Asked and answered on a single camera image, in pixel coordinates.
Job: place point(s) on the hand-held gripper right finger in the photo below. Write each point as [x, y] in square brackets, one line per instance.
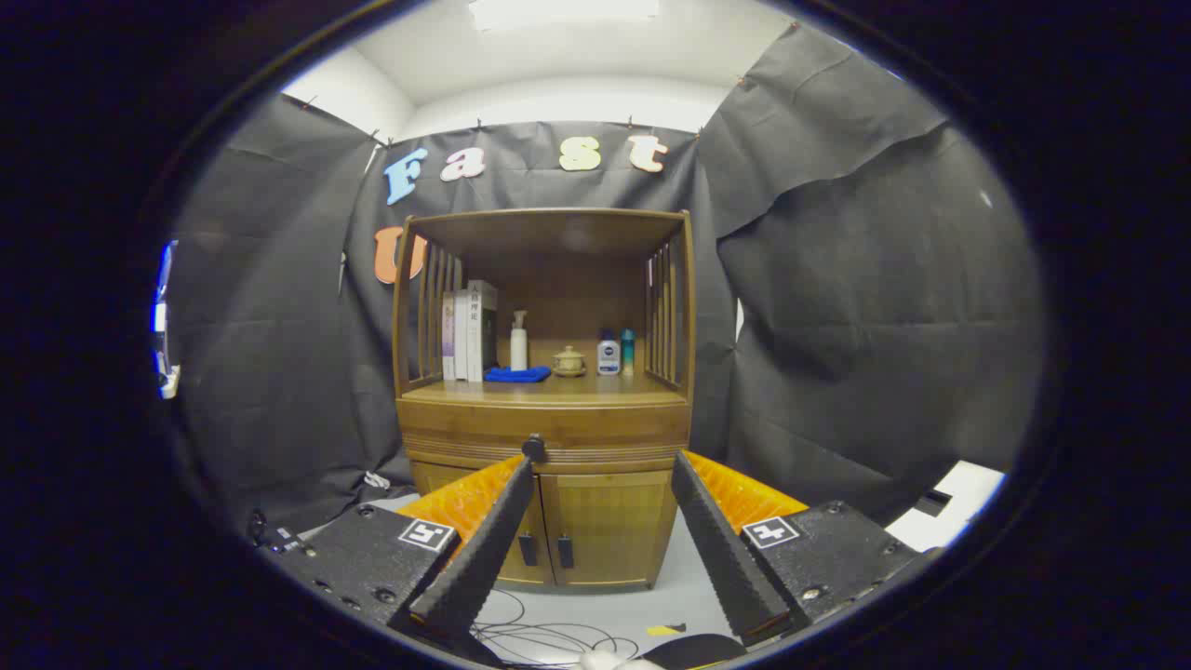
[721, 549]

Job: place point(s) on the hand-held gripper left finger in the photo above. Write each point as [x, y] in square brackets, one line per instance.
[484, 549]

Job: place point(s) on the wooden drawer with black knob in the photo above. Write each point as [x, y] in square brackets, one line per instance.
[605, 433]

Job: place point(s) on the wooden cabinet door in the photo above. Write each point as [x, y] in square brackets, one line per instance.
[532, 512]
[614, 521]

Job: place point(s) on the wooden countertop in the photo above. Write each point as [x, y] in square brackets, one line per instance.
[595, 389]

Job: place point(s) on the wooden cabinet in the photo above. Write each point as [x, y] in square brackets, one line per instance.
[549, 233]

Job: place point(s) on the yellow tape piece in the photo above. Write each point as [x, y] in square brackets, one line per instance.
[665, 630]

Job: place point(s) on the blue folded cloth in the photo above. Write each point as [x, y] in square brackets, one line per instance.
[516, 374]

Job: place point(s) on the white pump bottle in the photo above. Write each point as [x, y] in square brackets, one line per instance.
[518, 349]

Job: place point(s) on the beige lidded tea bowl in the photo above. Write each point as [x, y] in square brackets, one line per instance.
[568, 363]

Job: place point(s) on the white book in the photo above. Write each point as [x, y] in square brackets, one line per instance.
[461, 335]

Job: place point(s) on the purple spine book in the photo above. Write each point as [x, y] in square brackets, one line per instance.
[448, 335]

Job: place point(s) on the teal slim bottle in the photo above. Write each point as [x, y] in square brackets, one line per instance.
[628, 352]

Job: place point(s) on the white lotion bottle blue cap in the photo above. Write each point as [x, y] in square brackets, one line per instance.
[608, 358]

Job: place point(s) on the grey portrait cover book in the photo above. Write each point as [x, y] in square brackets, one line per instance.
[482, 326]

